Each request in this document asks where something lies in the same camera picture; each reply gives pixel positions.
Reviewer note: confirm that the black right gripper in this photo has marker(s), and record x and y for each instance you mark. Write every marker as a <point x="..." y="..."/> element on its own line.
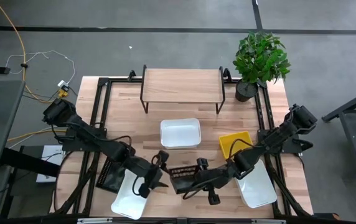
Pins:
<point x="221" y="175"/>

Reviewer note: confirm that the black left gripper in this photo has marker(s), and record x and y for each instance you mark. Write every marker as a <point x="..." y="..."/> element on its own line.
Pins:
<point x="143" y="171"/>

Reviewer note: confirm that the black slotted plastic basket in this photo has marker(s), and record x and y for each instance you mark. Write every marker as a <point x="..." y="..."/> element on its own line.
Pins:
<point x="108" y="177"/>
<point x="181" y="171"/>

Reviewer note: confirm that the white plastic basket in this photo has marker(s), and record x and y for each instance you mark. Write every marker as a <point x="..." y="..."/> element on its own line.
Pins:
<point x="255" y="189"/>
<point x="181" y="133"/>
<point x="128" y="202"/>

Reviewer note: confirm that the yellow slotted plastic basket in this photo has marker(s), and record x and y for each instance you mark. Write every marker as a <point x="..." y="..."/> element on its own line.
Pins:
<point x="231" y="143"/>

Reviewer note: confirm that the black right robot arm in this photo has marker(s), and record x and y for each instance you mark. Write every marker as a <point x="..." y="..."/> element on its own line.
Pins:
<point x="274" y="140"/>

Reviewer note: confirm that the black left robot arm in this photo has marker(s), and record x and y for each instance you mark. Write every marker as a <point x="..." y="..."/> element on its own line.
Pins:
<point x="81" y="130"/>

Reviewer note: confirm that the black plant pot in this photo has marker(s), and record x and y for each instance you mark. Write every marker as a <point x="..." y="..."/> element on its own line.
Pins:
<point x="246" y="91"/>

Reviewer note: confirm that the white paper box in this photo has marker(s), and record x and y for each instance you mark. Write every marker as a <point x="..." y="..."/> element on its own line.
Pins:
<point x="52" y="155"/>

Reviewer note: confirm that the yellow power plug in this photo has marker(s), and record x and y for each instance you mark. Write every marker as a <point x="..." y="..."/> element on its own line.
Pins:
<point x="62" y="94"/>

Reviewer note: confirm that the black desk beam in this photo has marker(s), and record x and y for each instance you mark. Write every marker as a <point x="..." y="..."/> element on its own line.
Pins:
<point x="28" y="161"/>

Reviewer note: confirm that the green leafy plant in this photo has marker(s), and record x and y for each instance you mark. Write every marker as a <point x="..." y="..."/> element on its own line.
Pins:
<point x="260" y="59"/>

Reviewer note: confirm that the white power adapter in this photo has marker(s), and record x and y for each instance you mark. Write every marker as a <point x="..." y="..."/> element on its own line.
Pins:
<point x="63" y="84"/>

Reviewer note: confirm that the black tape strip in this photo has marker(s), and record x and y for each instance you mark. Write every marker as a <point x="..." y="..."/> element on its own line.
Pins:
<point x="134" y="30"/>
<point x="256" y="14"/>

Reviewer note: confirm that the silver metal bracket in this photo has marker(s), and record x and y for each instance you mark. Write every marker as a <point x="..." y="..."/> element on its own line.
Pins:
<point x="268" y="221"/>
<point x="94" y="221"/>

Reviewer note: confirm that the wooden shelf with black frame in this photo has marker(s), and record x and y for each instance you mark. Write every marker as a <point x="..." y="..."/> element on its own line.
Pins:
<point x="181" y="85"/>

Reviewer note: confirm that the black metal rig frame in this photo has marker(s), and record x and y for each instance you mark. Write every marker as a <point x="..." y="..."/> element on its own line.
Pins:
<point x="119" y="80"/>

